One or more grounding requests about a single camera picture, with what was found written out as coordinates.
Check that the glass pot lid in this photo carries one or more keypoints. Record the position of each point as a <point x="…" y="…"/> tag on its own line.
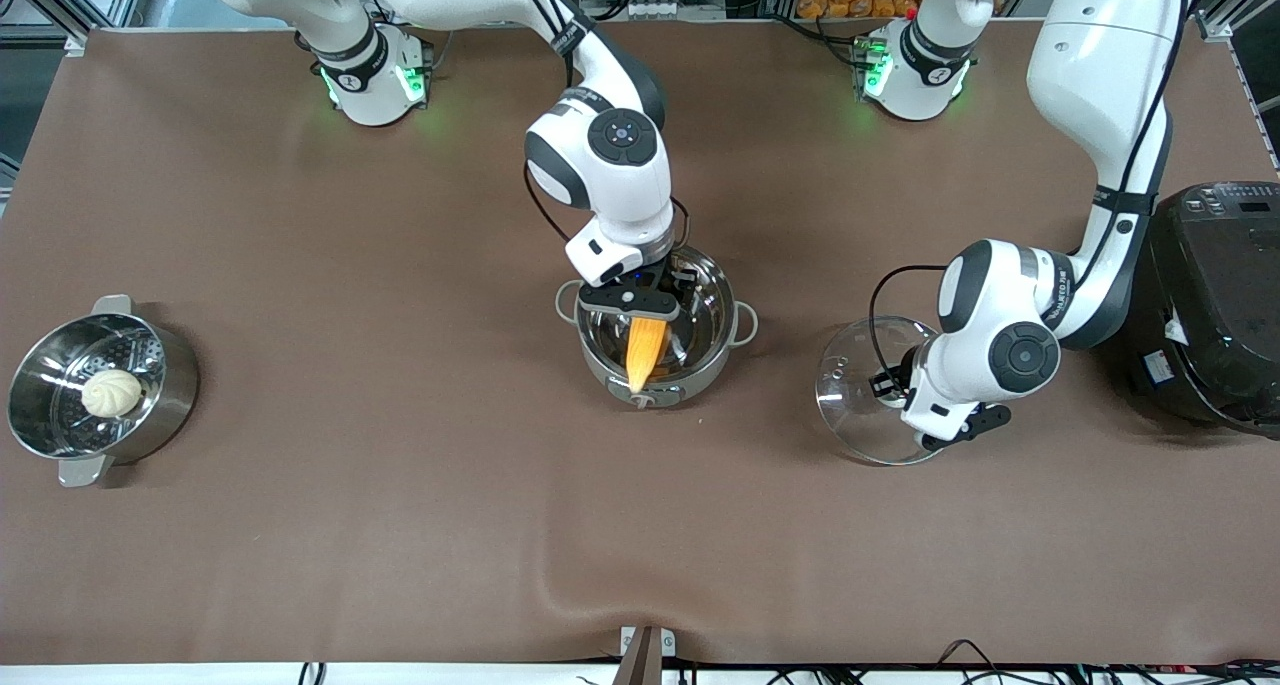
<point x="860" y="420"/>

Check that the yellow corn cob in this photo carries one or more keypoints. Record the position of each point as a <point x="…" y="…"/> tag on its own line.
<point x="645" y="355"/>

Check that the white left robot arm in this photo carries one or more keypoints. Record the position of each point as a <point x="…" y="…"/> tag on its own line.
<point x="1100" y="65"/>

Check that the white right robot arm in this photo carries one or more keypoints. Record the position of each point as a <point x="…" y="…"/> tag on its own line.
<point x="620" y="175"/>

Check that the steel electric cooking pot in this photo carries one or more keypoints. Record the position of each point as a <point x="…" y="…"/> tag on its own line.
<point x="700" y="365"/>

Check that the steel steamer pot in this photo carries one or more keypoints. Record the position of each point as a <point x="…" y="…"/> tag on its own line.
<point x="170" y="385"/>

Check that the brown table mat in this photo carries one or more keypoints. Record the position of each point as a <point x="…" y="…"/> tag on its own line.
<point x="640" y="525"/>

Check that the long white power strip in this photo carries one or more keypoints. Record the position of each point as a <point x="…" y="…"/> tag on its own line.
<point x="675" y="10"/>

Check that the black rice cooker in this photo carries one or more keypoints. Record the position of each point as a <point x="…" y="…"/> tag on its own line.
<point x="1220" y="325"/>

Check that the white steamed bun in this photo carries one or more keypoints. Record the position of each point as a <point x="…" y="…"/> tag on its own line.
<point x="111" y="393"/>

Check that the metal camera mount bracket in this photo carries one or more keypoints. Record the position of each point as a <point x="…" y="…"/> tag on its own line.
<point x="645" y="650"/>

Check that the aluminium frame post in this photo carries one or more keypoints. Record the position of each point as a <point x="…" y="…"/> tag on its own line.
<point x="1235" y="10"/>
<point x="60" y="5"/>

